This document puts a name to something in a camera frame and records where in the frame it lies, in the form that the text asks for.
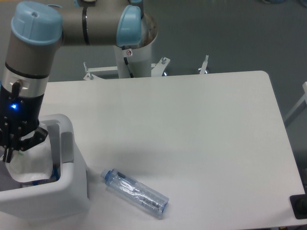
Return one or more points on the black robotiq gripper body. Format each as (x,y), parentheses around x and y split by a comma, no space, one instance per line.
(19,112)

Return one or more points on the blue snack packet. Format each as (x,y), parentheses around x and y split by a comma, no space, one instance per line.
(54,177)

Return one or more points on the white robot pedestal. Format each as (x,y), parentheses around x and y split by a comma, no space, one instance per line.
(135,61)

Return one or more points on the white pedestal foot bracket right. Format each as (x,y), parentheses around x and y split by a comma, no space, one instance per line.
(203,69)

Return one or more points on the clear plastic bottle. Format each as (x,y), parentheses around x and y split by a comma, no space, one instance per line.
(141,196)

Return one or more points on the white pedestal foot bracket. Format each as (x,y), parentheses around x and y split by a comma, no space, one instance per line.
(106,73)
(203,69)

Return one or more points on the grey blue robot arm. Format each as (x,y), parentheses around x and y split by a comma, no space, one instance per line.
(37,32)

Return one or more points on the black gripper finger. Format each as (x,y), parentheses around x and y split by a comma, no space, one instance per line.
(16,143)
(4,142)

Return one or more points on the black clamp at table edge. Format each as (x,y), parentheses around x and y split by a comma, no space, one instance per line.
(299,206)

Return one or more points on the white frame at right edge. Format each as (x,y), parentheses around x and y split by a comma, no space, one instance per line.
(298,107)

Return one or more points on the white trash can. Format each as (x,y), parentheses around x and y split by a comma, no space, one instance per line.
(64,197)

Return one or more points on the white plastic wrapper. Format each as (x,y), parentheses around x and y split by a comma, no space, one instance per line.
(33,164)

